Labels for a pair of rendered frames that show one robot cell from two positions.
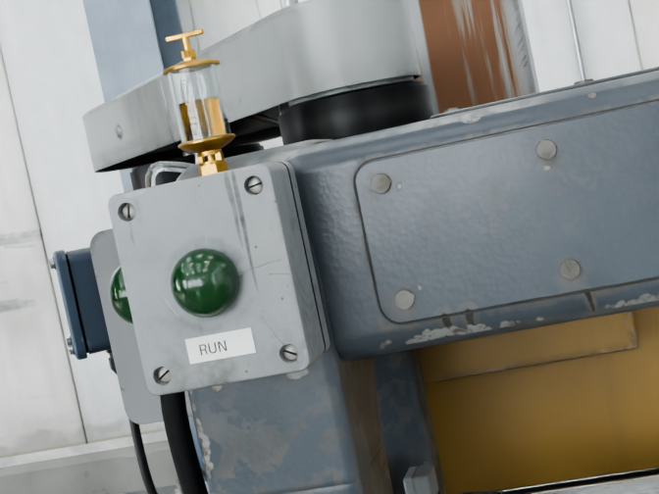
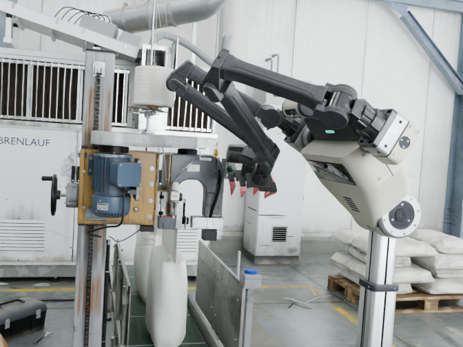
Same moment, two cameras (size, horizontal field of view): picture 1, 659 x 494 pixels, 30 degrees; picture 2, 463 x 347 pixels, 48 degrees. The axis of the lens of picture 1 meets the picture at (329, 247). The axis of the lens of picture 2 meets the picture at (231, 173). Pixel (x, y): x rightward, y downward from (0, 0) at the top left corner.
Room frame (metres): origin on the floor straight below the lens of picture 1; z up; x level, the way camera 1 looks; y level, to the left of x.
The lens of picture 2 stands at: (1.63, 2.15, 1.41)
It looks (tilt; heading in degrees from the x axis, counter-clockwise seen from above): 4 degrees down; 242
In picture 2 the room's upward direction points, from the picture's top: 4 degrees clockwise
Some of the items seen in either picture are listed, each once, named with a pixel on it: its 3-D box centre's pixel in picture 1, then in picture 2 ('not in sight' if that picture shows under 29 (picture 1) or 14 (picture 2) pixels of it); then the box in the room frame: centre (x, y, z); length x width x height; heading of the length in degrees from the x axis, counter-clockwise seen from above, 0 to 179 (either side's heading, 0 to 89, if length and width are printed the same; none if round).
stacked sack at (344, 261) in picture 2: not in sight; (368, 261); (-1.93, -1.68, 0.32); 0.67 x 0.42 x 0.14; 172
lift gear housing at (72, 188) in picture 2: not in sight; (71, 195); (1.19, -0.15, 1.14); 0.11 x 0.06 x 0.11; 78
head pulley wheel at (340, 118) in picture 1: (356, 118); (187, 151); (0.72, -0.03, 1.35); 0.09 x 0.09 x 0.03
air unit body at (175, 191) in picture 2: not in sight; (175, 200); (0.80, 0.07, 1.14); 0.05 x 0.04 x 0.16; 168
